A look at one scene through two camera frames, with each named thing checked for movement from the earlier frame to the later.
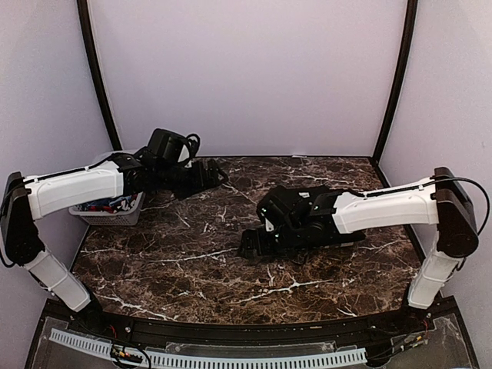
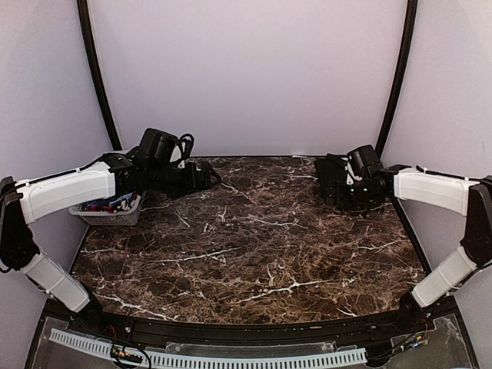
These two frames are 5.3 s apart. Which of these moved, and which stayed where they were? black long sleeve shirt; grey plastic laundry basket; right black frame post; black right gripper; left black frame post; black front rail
Moved: black right gripper; black long sleeve shirt
Stayed: right black frame post; grey plastic laundry basket; black front rail; left black frame post
